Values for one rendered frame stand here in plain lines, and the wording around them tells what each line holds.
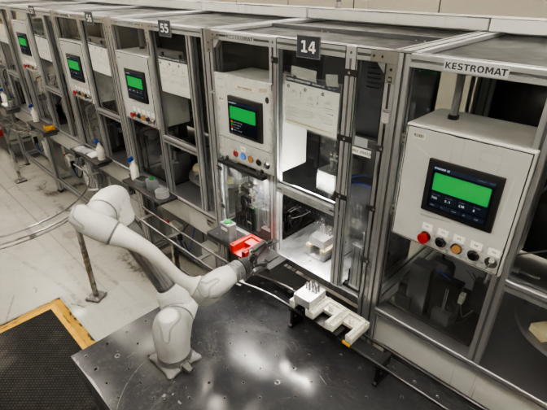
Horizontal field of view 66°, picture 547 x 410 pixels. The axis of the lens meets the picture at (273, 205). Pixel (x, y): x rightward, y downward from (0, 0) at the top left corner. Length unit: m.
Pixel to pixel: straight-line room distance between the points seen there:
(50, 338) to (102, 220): 1.85
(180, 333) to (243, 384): 0.36
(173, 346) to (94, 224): 0.63
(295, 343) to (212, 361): 0.40
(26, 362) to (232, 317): 1.61
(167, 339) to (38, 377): 1.46
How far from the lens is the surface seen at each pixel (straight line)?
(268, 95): 2.00
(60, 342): 3.44
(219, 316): 2.31
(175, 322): 1.94
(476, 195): 1.53
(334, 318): 2.01
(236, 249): 2.34
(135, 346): 2.26
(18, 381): 3.31
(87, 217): 1.77
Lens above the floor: 2.26
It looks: 29 degrees down
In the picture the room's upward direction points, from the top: straight up
